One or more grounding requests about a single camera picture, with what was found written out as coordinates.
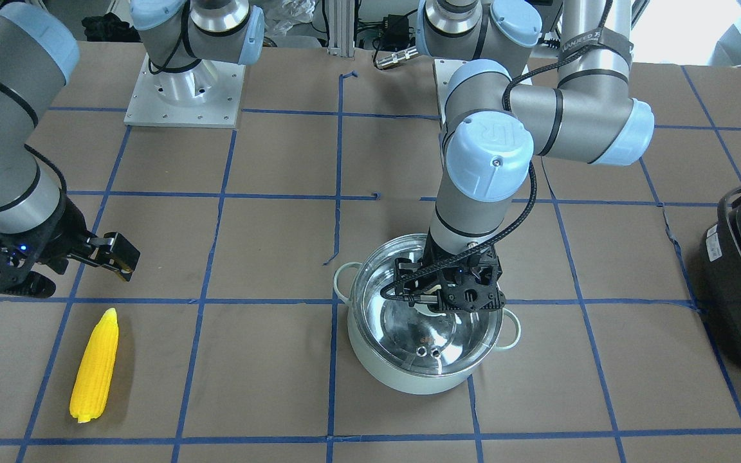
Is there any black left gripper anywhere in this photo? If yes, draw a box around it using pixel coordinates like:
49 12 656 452
393 235 505 313

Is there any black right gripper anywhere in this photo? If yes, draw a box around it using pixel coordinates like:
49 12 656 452
0 194 141 298

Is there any yellow corn cob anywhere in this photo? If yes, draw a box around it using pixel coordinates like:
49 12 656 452
69 307 120 424

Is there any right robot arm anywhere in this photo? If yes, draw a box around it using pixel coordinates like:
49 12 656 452
0 2 140 298

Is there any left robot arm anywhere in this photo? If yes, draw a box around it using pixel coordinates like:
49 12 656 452
379 1 655 313

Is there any pale green electric pot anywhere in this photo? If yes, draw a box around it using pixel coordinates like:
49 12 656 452
333 233 522 395

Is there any aluminium frame post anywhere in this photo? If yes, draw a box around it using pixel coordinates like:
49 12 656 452
323 0 358 59

